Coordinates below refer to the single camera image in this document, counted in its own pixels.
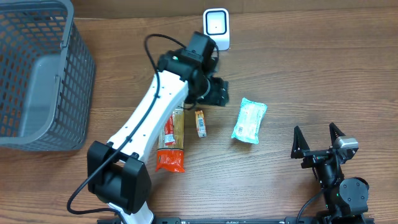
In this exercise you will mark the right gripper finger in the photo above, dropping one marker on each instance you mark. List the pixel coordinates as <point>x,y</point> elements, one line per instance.
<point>300,146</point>
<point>335,132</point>

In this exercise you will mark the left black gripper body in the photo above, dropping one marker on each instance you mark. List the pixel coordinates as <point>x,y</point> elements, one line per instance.
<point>219,93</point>

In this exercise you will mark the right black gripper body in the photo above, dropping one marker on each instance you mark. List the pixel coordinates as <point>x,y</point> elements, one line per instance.
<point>316,158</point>

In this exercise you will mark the small orange snack box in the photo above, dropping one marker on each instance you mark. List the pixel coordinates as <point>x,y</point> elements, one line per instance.
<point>200,123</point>

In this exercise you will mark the teal wet wipes pack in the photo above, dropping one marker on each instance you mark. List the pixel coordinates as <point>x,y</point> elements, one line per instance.
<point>249,121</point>

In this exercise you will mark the orange spaghetti packet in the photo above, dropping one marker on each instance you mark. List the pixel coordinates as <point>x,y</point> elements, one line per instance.
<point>170,151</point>

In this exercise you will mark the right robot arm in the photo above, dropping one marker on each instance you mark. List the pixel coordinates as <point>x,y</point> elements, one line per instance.
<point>346,200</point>

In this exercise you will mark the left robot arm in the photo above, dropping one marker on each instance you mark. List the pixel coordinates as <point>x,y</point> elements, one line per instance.
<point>117,172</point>

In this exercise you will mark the white barcode scanner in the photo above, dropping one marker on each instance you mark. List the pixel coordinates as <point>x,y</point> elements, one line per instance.
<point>216,26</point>

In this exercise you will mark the grey plastic mesh basket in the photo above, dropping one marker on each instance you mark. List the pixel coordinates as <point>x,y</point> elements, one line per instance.
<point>47,77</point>

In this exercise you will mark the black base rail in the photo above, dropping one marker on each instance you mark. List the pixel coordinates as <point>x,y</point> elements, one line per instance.
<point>286,220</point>

